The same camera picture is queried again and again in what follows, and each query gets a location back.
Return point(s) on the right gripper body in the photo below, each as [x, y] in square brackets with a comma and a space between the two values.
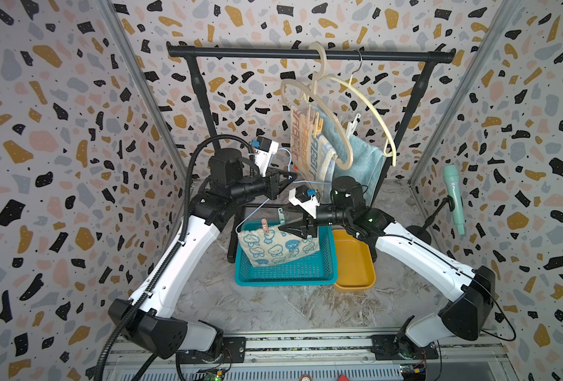
[310, 221]

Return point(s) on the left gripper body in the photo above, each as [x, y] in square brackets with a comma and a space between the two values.
[271, 186]

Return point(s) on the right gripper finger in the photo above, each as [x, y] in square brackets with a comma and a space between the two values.
[296, 229]
[297, 222]

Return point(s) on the blue wire hanger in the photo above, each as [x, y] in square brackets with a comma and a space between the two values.
[253, 186]

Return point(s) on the cream towel blue cartoon print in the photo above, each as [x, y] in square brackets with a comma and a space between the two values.
[271, 247]

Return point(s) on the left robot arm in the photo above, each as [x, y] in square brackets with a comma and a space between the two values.
[145, 318]

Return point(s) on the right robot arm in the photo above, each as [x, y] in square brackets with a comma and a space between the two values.
[470, 292]

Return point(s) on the cream plastic hanger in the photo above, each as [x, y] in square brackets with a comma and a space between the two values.
[390, 149]

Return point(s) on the beige plastic hanger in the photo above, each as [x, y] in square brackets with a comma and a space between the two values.
[311, 92]

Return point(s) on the cream RABBIT lettered towel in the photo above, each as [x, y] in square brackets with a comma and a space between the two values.
[312, 158]

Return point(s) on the teal plastic basket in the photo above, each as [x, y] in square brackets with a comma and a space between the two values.
[314, 270]

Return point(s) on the yellow clothespin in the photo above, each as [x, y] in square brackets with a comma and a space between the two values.
[316, 122]

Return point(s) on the yellow plastic tray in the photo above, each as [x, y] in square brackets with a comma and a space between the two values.
[354, 264]

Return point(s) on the light teal towel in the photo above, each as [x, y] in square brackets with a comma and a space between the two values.
[367, 163]

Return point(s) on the white clothespin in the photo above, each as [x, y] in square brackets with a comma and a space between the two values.
[352, 125]

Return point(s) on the mint green microphone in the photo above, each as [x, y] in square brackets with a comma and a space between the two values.
[452, 181]

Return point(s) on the black clothes rack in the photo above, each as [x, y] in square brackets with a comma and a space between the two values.
[191, 53]

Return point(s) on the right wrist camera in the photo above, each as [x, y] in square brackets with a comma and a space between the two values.
[306, 198]

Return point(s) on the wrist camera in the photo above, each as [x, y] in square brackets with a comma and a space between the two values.
[306, 198]
[264, 150]

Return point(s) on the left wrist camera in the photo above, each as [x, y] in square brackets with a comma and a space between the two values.
[264, 150]

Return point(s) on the aluminium rail base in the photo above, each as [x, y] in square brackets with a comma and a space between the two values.
[343, 354]

